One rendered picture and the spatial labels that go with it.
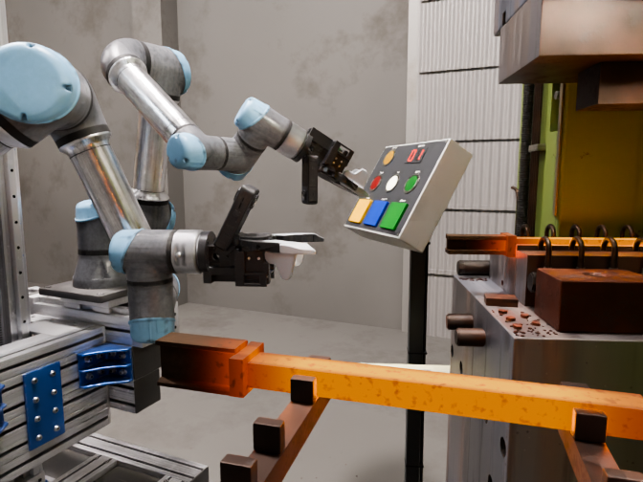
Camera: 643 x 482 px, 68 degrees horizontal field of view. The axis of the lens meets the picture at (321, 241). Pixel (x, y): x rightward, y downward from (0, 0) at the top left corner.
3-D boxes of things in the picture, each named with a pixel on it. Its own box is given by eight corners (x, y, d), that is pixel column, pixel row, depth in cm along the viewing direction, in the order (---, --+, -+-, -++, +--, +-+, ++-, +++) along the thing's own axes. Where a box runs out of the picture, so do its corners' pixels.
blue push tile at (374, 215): (374, 226, 127) (386, 201, 128) (362, 223, 134) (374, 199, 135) (379, 229, 128) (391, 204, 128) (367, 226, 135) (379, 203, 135)
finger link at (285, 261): (316, 282, 73) (274, 274, 79) (316, 244, 72) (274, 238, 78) (302, 285, 71) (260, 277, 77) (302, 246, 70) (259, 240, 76)
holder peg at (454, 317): (448, 332, 77) (448, 316, 77) (445, 326, 80) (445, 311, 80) (473, 332, 77) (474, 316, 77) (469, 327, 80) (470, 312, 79)
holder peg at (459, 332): (457, 348, 70) (457, 331, 69) (454, 342, 73) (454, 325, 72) (485, 349, 70) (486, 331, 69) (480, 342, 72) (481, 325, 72)
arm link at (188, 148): (86, 19, 114) (195, 138, 94) (129, 31, 122) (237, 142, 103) (75, 64, 119) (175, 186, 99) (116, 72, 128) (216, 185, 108)
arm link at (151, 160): (108, 236, 139) (121, 36, 124) (153, 231, 151) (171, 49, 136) (131, 249, 132) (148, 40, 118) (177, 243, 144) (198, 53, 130)
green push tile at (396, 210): (392, 229, 118) (406, 202, 118) (379, 227, 125) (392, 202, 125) (398, 232, 118) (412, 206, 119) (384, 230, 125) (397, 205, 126)
